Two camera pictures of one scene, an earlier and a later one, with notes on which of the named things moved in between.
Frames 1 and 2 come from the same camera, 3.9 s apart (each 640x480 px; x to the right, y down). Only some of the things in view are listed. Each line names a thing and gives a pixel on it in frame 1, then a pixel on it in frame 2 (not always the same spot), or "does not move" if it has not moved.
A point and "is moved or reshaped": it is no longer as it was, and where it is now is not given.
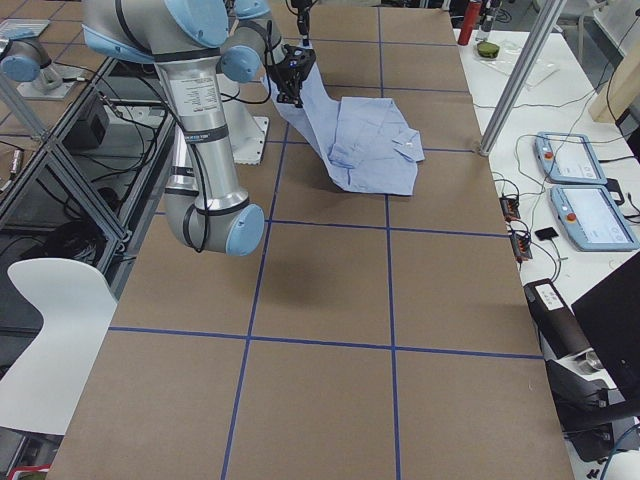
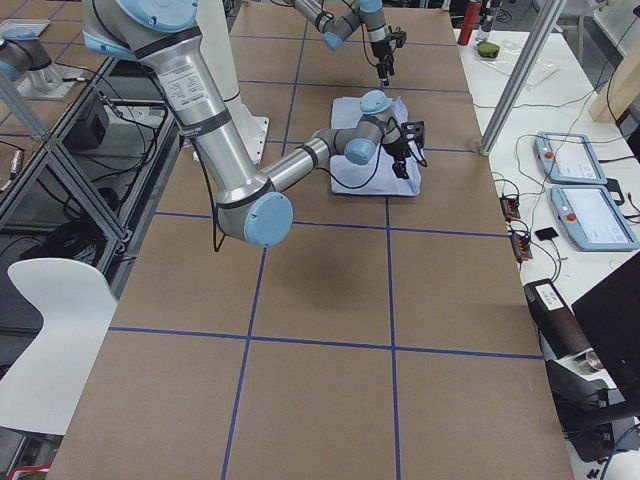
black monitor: x=610 y=315 does not move
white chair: x=40 y=393 does not move
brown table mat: x=370 y=336 does not move
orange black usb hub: x=510 y=208 does not move
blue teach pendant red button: x=568 y=158 does not move
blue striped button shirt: x=364 y=139 is moved or reshaped
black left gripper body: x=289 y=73 -> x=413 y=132
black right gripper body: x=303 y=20 -> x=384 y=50
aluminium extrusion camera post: x=537 y=41 does not move
